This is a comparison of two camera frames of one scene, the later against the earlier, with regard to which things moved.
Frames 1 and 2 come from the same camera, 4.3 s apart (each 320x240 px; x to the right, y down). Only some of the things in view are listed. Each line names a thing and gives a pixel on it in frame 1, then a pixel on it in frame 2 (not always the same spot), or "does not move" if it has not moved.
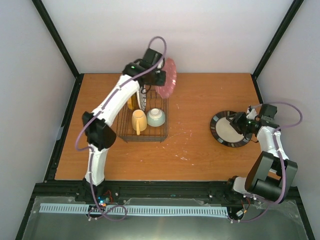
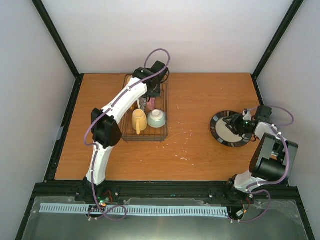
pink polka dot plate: [169, 67] -> [151, 103]
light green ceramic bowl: [155, 117] does not move
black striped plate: [221, 132] does not move
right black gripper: [236, 122] does not move
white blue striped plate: [141, 95] does not move
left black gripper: [161, 81] -> [156, 93]
